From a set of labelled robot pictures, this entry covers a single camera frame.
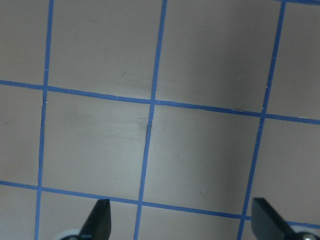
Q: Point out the brown paper table mat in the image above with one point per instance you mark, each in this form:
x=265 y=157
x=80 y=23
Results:
x=180 y=112

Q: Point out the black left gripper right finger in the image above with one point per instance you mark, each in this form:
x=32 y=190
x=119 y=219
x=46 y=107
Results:
x=267 y=224

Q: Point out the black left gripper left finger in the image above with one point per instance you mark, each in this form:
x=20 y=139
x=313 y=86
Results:
x=98 y=224

